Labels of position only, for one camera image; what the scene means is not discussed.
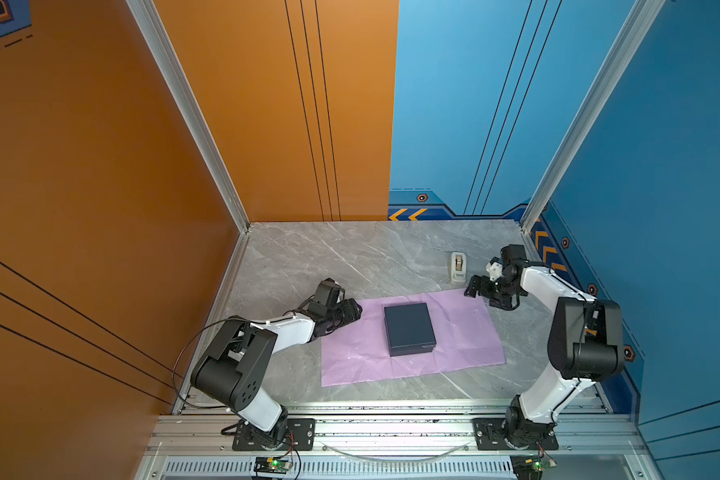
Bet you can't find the aluminium front rail frame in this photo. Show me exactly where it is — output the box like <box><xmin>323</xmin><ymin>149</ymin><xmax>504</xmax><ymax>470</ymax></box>
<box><xmin>136</xmin><ymin>395</ymin><xmax>662</xmax><ymax>479</ymax></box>

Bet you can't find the right aluminium corner post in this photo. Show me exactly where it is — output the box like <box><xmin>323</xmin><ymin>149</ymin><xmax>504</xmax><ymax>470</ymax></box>
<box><xmin>520</xmin><ymin>0</ymin><xmax>665</xmax><ymax>234</ymax></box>

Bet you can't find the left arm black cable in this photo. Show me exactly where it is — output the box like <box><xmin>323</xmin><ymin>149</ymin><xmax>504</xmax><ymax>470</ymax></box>
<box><xmin>171</xmin><ymin>316</ymin><xmax>247</xmax><ymax>410</ymax></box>

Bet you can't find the right green circuit board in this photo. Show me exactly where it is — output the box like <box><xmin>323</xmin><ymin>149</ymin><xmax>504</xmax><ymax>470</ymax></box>
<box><xmin>510</xmin><ymin>457</ymin><xmax>543</xmax><ymax>480</ymax></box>

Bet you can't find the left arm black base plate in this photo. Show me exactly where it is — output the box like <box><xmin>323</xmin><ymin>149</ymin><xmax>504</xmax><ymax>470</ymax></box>
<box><xmin>232</xmin><ymin>418</ymin><xmax>316</xmax><ymax>452</ymax></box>

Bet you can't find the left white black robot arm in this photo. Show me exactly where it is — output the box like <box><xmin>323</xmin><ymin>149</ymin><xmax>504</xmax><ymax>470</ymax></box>
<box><xmin>190</xmin><ymin>278</ymin><xmax>363</xmax><ymax>449</ymax></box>

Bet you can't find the white tape dispenser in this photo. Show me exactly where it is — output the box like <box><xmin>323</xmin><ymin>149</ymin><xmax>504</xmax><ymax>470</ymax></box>
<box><xmin>449</xmin><ymin>252</ymin><xmax>467</xmax><ymax>285</ymax></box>

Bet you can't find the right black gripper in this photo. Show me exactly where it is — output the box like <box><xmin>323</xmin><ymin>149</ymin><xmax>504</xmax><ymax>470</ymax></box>
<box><xmin>463</xmin><ymin>274</ymin><xmax>520</xmax><ymax>309</ymax></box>

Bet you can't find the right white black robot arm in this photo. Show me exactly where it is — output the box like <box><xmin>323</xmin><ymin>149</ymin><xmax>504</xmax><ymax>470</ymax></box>
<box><xmin>464</xmin><ymin>244</ymin><xmax>625</xmax><ymax>449</ymax></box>

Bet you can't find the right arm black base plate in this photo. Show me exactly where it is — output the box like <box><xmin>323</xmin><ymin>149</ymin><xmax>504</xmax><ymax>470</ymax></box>
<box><xmin>472</xmin><ymin>418</ymin><xmax>559</xmax><ymax>451</ymax></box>

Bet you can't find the left green circuit board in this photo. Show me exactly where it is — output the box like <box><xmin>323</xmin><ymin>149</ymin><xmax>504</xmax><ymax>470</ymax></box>
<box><xmin>253</xmin><ymin>457</ymin><xmax>294</xmax><ymax>478</ymax></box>

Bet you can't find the clear curved cable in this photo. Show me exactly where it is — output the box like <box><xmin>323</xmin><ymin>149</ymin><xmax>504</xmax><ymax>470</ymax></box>
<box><xmin>317</xmin><ymin>440</ymin><xmax>475</xmax><ymax>464</ymax></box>

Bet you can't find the left aluminium corner post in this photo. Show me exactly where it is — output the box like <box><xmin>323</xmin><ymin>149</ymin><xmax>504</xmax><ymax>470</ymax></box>
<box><xmin>126</xmin><ymin>0</ymin><xmax>251</xmax><ymax>235</ymax></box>

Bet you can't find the aluminium corner post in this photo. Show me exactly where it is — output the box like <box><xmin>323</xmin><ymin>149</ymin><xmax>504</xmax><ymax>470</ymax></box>
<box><xmin>126</xmin><ymin>0</ymin><xmax>251</xmax><ymax>235</ymax></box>
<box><xmin>520</xmin><ymin>0</ymin><xmax>665</xmax><ymax>234</ymax></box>

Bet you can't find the dark navy gift box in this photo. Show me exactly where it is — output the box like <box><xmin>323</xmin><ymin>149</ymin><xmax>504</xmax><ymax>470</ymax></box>
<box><xmin>384</xmin><ymin>303</ymin><xmax>437</xmax><ymax>357</ymax></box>

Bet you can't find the green circuit board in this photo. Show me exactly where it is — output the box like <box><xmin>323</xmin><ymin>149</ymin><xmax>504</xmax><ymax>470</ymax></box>
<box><xmin>253</xmin><ymin>457</ymin><xmax>294</xmax><ymax>478</ymax></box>
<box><xmin>510</xmin><ymin>457</ymin><xmax>543</xmax><ymax>480</ymax></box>

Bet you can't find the purple wrapping paper sheet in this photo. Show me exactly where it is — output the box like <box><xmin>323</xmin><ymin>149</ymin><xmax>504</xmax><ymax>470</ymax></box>
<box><xmin>321</xmin><ymin>289</ymin><xmax>506</xmax><ymax>387</ymax></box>

